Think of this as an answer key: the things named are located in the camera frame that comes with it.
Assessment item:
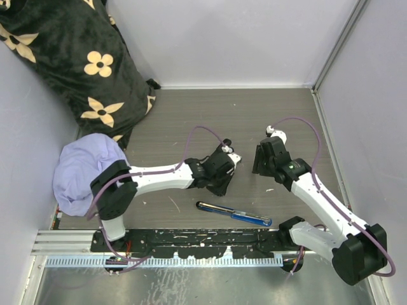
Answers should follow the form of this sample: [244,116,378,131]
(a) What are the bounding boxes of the blue stapler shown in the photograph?
[196,201,272,227]

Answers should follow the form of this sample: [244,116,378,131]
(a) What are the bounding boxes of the black stapler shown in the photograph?
[220,139,234,153]

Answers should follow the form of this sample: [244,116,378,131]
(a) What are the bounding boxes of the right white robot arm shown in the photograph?
[252,131,390,285]

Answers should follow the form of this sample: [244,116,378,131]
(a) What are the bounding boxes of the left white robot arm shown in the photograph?
[90,148,242,252]

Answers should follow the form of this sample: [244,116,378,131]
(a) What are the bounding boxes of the lavender crumpled cloth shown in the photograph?
[53,133,127,217]

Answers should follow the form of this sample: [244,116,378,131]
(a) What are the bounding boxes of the black floral plush blanket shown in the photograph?
[1,0,160,149]

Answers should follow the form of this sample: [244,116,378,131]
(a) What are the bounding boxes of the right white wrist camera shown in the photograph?
[265,125,287,144]

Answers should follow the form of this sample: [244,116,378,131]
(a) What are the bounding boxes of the black mounting base plate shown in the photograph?
[111,228,300,259]

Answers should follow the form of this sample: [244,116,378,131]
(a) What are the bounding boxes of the white slotted cable duct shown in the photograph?
[45,254,283,269]

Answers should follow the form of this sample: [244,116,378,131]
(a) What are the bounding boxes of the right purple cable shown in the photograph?
[265,116,397,280]

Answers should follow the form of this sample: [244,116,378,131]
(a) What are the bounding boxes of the aluminium corner frame post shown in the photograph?
[311,0,371,94]

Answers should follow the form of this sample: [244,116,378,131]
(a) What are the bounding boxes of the aluminium slotted rail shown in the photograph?
[30,227,379,255]

